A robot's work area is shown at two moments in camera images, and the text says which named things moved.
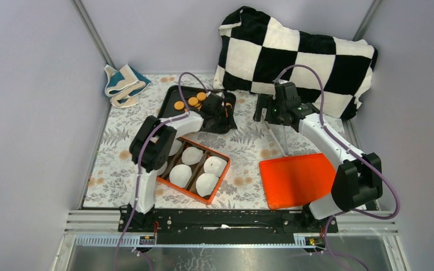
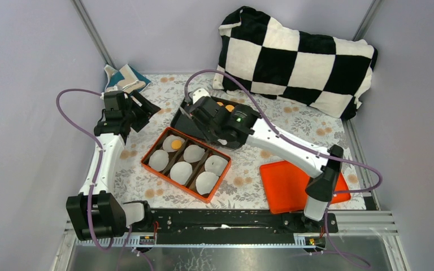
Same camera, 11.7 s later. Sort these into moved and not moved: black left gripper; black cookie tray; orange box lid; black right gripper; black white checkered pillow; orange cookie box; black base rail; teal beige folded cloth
Moved: black cookie tray; black left gripper; black right gripper
Not moved: orange cookie box; black white checkered pillow; black base rail; teal beige folded cloth; orange box lid
